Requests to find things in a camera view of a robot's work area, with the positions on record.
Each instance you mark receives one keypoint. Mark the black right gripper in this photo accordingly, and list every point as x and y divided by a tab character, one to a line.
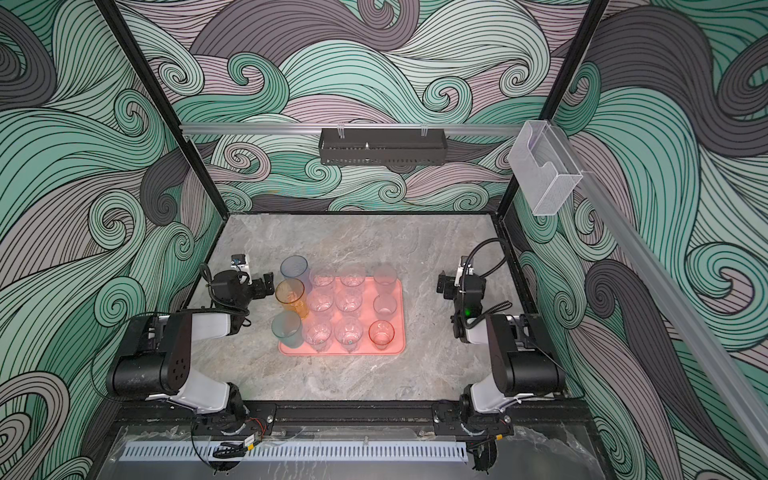
449	283

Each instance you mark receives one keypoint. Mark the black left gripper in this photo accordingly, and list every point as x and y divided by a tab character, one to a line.
257	285

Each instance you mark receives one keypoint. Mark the orange translucent cup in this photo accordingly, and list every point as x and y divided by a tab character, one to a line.
291	294

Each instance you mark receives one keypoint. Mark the blue translucent cup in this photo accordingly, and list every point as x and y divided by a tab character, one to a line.
295	267

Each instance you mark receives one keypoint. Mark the green translucent cup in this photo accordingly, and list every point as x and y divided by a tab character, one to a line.
287	328

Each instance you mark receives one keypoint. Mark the grey translucent cup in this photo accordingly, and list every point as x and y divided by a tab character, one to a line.
385	306

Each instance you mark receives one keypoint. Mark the pink plastic tray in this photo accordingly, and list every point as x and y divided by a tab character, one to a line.
366	317

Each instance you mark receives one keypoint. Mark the clear faceted glass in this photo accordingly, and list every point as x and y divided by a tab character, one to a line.
321	303

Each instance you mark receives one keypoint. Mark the pink translucent cup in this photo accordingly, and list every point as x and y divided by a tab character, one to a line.
381	334

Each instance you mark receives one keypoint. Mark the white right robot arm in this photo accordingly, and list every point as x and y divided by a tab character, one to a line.
520	369

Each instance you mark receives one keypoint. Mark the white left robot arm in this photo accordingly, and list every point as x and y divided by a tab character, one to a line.
153	361

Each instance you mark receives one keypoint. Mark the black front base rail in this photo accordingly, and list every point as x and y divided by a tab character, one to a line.
408	412

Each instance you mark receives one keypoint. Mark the clear acrylic wall holder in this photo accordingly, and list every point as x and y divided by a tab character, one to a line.
545	165

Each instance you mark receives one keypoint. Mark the black perforated wall shelf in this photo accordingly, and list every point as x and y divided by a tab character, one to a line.
378	147

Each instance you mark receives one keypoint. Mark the aluminium right wall rail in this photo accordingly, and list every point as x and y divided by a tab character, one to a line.
610	194

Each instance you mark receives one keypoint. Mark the aluminium wall rail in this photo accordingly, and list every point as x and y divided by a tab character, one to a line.
610	194
243	128

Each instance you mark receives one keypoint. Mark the aluminium back wall rail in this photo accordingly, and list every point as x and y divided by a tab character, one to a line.
243	128

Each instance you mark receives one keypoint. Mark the white slotted cable duct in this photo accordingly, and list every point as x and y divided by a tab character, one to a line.
377	451

